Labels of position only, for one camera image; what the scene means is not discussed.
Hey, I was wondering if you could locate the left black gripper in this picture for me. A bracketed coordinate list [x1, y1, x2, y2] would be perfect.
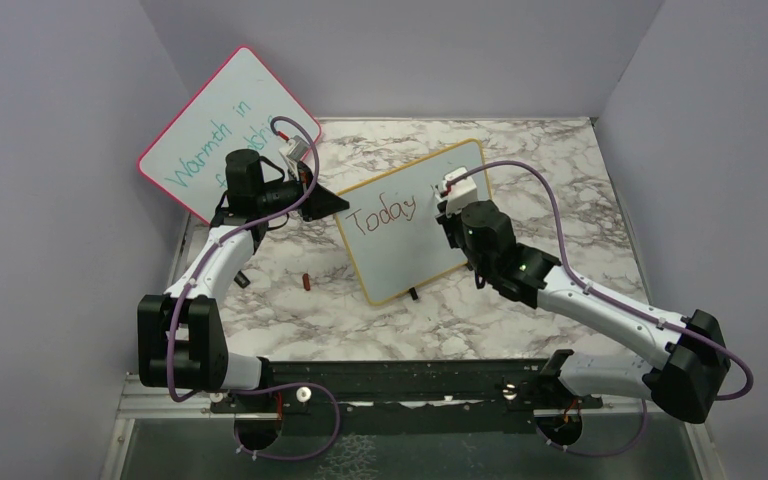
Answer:
[257, 163, 350, 222]

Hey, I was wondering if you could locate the yellow framed whiteboard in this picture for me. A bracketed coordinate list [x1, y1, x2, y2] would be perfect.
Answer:
[336, 139, 485, 305]

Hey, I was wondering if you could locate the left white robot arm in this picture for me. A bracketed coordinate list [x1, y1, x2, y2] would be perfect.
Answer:
[137, 149, 350, 411]

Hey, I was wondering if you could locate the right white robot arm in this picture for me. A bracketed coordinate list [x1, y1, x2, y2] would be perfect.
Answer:
[435, 200, 731, 424]

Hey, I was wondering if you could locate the pink framed whiteboard with writing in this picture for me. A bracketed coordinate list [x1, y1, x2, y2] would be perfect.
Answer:
[137, 46, 322, 223]

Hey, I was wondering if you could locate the black pink-board stand foot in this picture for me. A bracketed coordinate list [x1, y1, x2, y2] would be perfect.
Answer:
[234, 271, 250, 289]

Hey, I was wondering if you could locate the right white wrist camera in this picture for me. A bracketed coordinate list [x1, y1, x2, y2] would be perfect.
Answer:
[435, 167, 478, 217]

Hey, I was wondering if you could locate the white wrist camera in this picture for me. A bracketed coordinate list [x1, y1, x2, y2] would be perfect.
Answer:
[279, 135, 310, 173]
[435, 167, 478, 217]

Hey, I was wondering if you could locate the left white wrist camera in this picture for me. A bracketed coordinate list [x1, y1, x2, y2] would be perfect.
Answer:
[279, 135, 310, 173]

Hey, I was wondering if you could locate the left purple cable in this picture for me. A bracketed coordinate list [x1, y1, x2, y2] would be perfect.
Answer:
[166, 117, 344, 463]

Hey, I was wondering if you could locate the purple cable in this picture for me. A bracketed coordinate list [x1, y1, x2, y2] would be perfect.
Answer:
[443, 159, 754, 458]
[166, 117, 344, 463]

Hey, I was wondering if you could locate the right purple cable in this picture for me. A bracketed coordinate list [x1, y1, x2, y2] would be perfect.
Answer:
[443, 159, 754, 458]

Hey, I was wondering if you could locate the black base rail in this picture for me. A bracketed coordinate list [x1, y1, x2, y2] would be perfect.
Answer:
[210, 359, 602, 445]

